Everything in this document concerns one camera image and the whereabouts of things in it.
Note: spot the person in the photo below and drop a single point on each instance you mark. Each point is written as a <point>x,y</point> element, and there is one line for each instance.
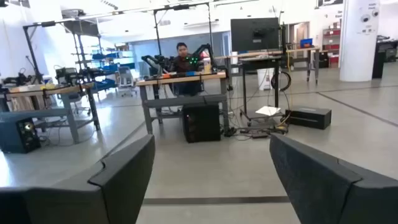
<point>182,51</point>

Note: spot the white waste bin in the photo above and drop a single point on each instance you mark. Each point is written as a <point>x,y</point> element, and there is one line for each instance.
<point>264,79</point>

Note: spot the black distant robot arm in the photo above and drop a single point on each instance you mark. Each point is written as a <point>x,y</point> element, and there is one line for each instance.
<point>154,62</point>
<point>203,48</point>

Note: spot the flat black box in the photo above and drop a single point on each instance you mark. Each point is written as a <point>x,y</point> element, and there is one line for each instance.
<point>308,117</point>

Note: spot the grey office chair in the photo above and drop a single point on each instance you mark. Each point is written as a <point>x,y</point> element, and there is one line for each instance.
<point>125,76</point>

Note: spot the black monitor cart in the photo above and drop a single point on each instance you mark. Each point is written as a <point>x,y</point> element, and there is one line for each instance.
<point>259,63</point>

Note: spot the black overhead camera frame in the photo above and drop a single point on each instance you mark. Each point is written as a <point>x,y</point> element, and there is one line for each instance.
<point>48,23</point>
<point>181,7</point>

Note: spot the white round pillar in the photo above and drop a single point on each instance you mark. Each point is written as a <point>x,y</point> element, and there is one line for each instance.
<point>357,56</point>

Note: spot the black monitor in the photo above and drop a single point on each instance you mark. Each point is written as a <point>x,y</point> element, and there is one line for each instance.
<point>255,34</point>

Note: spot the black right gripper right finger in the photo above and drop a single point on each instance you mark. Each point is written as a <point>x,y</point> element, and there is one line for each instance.
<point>326,193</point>

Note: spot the shelf with blue bins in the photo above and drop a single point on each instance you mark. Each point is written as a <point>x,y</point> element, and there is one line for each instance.
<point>105,56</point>

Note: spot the black computer tower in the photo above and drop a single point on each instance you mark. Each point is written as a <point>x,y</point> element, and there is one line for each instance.
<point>202,124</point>

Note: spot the shelf with red boxes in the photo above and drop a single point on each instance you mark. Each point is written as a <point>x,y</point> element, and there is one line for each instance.
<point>332,32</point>

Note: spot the blue crate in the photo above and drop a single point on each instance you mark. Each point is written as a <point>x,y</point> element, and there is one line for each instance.
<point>306,43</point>

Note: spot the black benchtop robot equipment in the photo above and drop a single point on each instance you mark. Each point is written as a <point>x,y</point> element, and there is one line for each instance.
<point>77,74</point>

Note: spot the black cabinet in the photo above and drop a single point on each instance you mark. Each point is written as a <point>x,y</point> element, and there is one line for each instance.
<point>377,62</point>

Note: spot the white paper sheet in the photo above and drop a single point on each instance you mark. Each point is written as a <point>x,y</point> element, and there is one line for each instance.
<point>268,110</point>

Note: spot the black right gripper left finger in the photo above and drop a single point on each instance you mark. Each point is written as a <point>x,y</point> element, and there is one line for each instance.
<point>118,186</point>

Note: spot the wooden workbench with grey legs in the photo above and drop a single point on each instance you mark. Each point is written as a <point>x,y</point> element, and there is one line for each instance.
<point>46,90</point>
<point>174,80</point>

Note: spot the long wooden table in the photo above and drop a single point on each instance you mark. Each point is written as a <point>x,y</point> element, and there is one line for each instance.
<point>316,62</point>

